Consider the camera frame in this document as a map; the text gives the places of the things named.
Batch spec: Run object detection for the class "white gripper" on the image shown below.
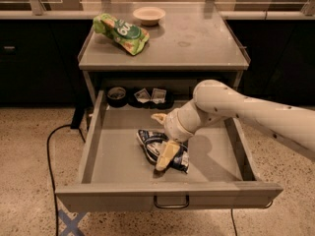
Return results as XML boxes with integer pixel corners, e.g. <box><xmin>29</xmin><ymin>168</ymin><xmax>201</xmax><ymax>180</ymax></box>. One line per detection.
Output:
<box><xmin>151</xmin><ymin>100</ymin><xmax>209</xmax><ymax>171</ymax></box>

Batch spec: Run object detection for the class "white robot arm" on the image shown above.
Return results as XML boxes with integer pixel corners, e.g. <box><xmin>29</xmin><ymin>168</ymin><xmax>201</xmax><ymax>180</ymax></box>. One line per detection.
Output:
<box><xmin>152</xmin><ymin>80</ymin><xmax>315</xmax><ymax>171</ymax></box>

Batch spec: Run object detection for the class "black tape roll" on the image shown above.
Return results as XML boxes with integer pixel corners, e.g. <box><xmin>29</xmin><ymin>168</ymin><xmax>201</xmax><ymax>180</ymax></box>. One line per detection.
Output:
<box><xmin>106</xmin><ymin>87</ymin><xmax>127</xmax><ymax>107</ymax></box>

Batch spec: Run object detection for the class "grey metal cabinet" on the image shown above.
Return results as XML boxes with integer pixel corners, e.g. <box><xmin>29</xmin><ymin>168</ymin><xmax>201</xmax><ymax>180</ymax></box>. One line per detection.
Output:
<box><xmin>79</xmin><ymin>2</ymin><xmax>249</xmax><ymax>99</ymax></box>

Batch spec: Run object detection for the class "white paper bowl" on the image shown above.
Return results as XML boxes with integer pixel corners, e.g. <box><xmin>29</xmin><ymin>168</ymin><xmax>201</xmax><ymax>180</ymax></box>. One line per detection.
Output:
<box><xmin>133</xmin><ymin>7</ymin><xmax>165</xmax><ymax>27</ymax></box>

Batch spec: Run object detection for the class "grey open drawer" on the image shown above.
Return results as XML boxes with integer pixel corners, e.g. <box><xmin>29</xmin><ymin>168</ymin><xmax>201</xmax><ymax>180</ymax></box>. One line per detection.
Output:
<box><xmin>56</xmin><ymin>91</ymin><xmax>283</xmax><ymax>212</ymax></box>

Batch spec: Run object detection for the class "black tray with packets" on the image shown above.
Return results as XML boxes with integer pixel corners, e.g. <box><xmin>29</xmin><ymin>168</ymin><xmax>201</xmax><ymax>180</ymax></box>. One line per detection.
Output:
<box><xmin>127</xmin><ymin>88</ymin><xmax>174</xmax><ymax>110</ymax></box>

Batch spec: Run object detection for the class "green chip bag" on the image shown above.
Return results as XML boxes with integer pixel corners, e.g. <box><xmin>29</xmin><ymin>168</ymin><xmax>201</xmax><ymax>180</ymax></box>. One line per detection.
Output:
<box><xmin>93</xmin><ymin>14</ymin><xmax>150</xmax><ymax>56</ymax></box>

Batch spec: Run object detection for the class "blue chip bag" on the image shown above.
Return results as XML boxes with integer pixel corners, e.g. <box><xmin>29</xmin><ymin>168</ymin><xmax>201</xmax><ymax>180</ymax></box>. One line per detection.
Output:
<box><xmin>137</xmin><ymin>130</ymin><xmax>189</xmax><ymax>173</ymax></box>

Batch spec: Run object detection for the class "black floor cable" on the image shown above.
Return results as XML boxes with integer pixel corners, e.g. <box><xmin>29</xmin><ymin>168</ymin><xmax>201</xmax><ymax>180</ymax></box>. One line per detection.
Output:
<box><xmin>45</xmin><ymin>124</ymin><xmax>87</xmax><ymax>236</ymax></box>

